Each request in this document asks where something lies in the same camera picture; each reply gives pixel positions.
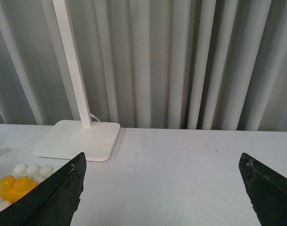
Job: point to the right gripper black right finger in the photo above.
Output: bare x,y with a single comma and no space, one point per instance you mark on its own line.
266,189

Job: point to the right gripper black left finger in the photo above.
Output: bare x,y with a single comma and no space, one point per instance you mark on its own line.
53,202

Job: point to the yellow two-stud block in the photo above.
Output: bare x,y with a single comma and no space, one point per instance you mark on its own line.
12,189

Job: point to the white desk lamp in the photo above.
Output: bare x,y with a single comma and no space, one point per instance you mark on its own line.
68,138

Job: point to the white studded base plate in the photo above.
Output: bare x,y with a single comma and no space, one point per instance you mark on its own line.
34,172

